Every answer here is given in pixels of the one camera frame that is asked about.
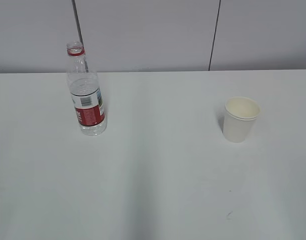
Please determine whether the clear water bottle red label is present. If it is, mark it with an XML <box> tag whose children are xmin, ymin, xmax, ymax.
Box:
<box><xmin>66</xmin><ymin>41</ymin><xmax>107</xmax><ymax>136</ymax></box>

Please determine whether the white paper cup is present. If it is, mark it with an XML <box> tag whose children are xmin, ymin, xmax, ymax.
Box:
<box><xmin>222</xmin><ymin>96</ymin><xmax>261</xmax><ymax>143</ymax></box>

